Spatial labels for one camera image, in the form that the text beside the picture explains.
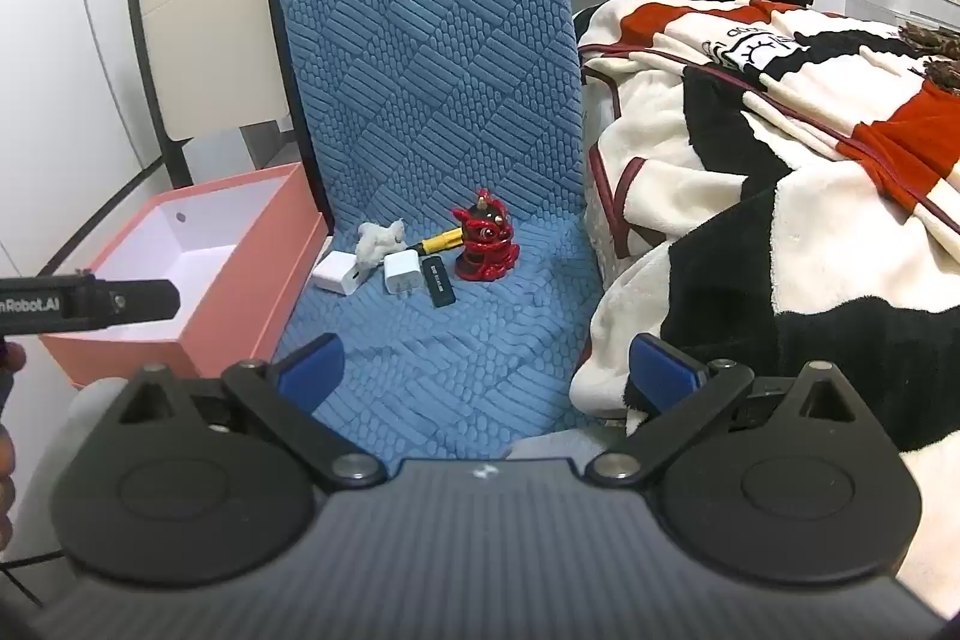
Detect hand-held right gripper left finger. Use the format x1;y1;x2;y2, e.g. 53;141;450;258
97;334;387;489

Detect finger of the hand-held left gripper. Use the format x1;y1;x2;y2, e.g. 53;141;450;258
94;280;182;332

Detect cream folding chair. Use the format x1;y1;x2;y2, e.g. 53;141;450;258
126;0;305;191

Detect black rectangular lighter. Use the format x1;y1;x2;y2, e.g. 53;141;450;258
422;259;458;310

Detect person's left hand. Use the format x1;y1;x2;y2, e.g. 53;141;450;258
0;419;17;555

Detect cream red black printed blanket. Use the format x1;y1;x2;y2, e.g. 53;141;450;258
568;0;960;618

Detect red lion figurine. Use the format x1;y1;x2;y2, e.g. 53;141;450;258
451;188;518;283

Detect small white plush toy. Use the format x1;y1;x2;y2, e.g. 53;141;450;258
355;219;410;270

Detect white plug charger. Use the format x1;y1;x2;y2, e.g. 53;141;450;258
383;251;422;298

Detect white power adapter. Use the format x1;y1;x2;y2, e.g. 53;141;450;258
313;250;370;295

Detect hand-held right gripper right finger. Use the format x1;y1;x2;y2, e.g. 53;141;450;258
585;334;863;489

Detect blue textured seat cover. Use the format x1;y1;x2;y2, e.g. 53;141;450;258
259;0;607;462

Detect yellow handled screwdriver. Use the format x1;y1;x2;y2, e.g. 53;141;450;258
407;227;472;254

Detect pink cardboard box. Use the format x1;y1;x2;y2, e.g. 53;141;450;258
37;162;331;390

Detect brown leopard print fabric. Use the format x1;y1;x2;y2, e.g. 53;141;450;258
898;20;960;95

